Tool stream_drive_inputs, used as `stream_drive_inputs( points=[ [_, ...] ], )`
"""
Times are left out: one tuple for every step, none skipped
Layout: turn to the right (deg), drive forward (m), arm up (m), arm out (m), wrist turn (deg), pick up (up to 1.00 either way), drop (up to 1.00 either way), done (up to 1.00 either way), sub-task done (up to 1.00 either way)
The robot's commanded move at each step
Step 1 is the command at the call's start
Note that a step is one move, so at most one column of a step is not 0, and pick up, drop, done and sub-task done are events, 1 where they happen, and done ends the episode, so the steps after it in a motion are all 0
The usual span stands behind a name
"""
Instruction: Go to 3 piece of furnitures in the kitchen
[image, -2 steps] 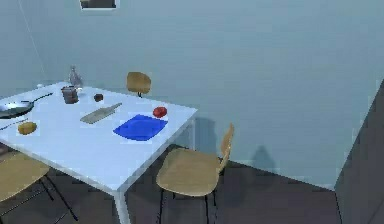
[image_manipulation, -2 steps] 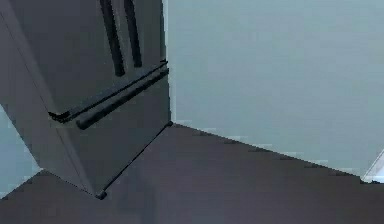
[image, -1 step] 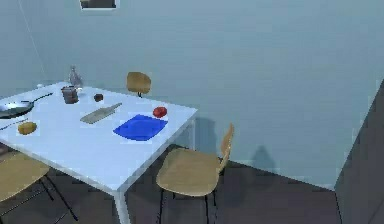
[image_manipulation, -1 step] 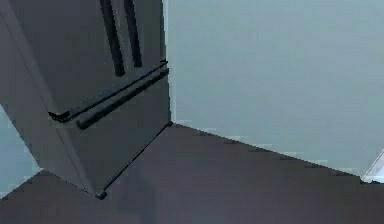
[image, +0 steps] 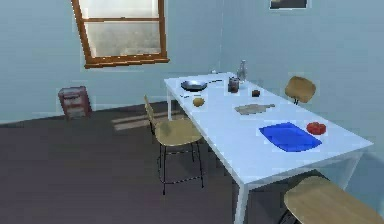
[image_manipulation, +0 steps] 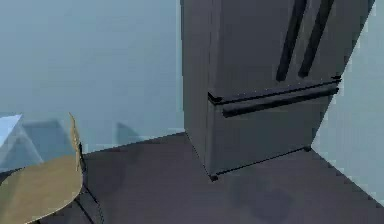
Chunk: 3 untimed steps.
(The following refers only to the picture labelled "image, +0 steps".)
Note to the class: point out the yellow potato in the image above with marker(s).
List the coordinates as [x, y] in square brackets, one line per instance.
[198, 101]

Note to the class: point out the tan wooden chair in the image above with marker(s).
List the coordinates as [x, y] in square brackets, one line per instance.
[328, 203]
[301, 88]
[176, 132]

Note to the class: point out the black frying pan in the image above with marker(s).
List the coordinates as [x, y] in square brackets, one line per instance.
[195, 85]

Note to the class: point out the dark brown jar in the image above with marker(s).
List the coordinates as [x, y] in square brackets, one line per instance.
[233, 84]

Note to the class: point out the beige cutting board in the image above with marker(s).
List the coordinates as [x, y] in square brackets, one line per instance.
[252, 108]

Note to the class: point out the clear glass bottle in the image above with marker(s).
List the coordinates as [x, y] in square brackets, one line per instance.
[242, 71]

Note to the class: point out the small dark brown cup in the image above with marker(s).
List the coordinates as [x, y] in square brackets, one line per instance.
[255, 93]

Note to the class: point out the white dining table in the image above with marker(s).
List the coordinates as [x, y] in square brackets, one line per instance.
[253, 143]

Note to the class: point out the blue tray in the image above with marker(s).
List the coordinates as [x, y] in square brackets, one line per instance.
[289, 137]

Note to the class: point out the wooden framed window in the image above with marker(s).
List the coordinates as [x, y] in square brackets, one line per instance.
[123, 36]

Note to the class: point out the red bin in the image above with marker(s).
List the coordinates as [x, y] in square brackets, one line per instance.
[74, 101]

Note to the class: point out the red tomato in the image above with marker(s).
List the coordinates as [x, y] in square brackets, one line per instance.
[316, 128]

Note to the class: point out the dark framed wall picture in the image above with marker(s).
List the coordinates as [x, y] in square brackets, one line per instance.
[288, 3]

